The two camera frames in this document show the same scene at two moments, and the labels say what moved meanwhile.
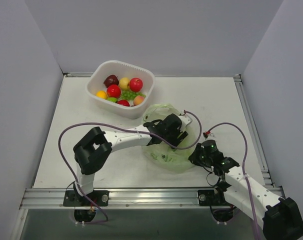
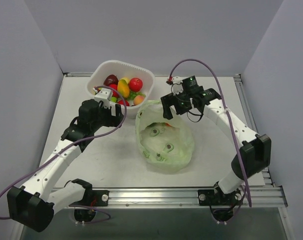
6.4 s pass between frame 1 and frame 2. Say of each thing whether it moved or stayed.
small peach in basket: stayed
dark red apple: stayed
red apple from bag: stayed
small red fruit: stayed
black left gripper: moved
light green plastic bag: moved
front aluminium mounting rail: stayed
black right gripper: moved
